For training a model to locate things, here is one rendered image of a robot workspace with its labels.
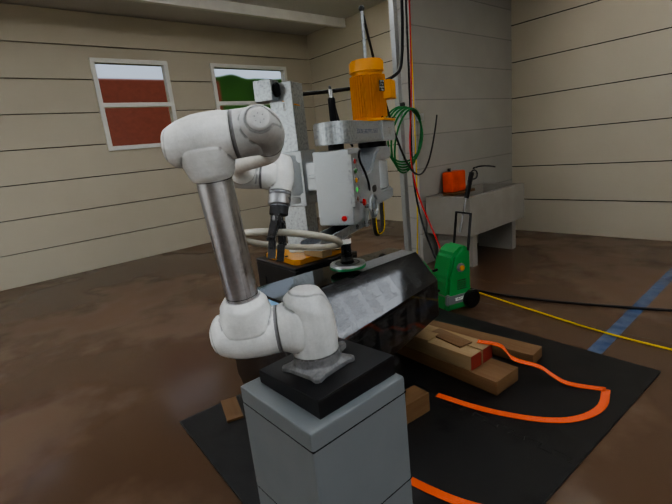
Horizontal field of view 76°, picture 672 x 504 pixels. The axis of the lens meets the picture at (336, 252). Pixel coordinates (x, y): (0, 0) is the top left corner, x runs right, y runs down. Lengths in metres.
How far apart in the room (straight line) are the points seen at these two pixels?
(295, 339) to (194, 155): 0.61
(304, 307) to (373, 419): 0.42
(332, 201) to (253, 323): 1.25
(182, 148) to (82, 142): 6.97
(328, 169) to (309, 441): 1.54
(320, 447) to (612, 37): 6.29
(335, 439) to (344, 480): 0.15
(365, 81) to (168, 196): 5.98
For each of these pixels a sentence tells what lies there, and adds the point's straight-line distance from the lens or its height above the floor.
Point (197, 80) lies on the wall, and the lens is 8.96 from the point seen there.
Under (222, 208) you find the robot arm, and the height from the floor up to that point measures 1.42.
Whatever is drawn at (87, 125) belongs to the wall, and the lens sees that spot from 8.21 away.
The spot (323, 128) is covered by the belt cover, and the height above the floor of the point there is 1.66.
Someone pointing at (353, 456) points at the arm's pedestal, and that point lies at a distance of 1.45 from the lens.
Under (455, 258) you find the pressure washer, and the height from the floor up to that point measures 0.49.
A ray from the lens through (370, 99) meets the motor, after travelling 3.05.
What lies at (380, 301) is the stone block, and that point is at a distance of 2.52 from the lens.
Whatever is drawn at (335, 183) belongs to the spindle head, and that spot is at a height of 1.36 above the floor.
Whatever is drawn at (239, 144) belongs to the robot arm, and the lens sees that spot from 1.20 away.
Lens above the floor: 1.56
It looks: 14 degrees down
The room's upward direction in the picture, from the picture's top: 6 degrees counter-clockwise
